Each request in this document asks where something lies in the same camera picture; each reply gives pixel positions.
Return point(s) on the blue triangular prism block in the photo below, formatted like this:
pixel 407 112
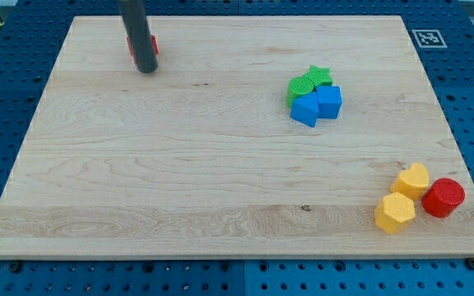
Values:
pixel 304 109

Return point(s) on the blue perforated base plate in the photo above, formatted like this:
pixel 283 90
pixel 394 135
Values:
pixel 30 39

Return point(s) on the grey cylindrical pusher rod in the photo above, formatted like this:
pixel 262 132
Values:
pixel 139 35

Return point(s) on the red star block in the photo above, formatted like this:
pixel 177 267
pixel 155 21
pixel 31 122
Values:
pixel 131 50

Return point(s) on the blue cube block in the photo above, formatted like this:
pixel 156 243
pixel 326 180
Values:
pixel 329 101

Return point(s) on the yellow hexagon block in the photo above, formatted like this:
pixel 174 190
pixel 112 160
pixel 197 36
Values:
pixel 394 213

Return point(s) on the white fiducial marker tag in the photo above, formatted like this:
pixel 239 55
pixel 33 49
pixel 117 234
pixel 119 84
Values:
pixel 429 39

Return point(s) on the yellow heart block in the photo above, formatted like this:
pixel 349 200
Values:
pixel 412 182

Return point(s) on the green cylinder block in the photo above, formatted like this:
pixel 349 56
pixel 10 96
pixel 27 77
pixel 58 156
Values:
pixel 298 86

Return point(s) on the green star block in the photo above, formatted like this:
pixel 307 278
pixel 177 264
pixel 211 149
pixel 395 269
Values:
pixel 319 76

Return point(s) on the light wooden board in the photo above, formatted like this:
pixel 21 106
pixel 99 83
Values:
pixel 201 159

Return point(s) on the red cylinder block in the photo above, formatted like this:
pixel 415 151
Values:
pixel 443 198

